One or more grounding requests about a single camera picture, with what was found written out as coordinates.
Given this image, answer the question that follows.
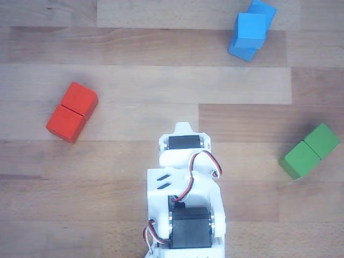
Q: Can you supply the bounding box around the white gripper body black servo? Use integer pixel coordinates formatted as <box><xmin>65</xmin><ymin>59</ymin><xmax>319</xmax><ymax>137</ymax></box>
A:
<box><xmin>157</xmin><ymin>132</ymin><xmax>216</xmax><ymax>169</ymax></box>

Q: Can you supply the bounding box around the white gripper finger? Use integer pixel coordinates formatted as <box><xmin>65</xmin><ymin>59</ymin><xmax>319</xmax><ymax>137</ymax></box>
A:
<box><xmin>174</xmin><ymin>122</ymin><xmax>195</xmax><ymax>134</ymax></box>

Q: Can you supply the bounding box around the small blue cube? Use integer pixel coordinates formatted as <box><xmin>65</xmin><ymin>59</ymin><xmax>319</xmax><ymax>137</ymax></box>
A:
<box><xmin>232</xmin><ymin>12</ymin><xmax>267</xmax><ymax>51</ymax></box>

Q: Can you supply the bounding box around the long blue block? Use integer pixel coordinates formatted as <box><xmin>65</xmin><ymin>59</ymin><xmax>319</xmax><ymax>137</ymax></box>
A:
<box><xmin>227</xmin><ymin>0</ymin><xmax>277</xmax><ymax>62</ymax></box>

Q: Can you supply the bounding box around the long red block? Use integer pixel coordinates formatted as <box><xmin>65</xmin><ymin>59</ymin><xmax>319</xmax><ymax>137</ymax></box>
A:
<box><xmin>45</xmin><ymin>82</ymin><xmax>99</xmax><ymax>145</ymax></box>

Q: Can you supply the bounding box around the long green block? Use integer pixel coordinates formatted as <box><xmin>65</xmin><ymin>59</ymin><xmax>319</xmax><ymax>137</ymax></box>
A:
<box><xmin>278</xmin><ymin>123</ymin><xmax>341</xmax><ymax>181</ymax></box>

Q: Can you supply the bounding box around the red black servo wire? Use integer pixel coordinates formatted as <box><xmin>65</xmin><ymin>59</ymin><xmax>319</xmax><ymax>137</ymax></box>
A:
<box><xmin>173</xmin><ymin>150</ymin><xmax>223</xmax><ymax>203</ymax></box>

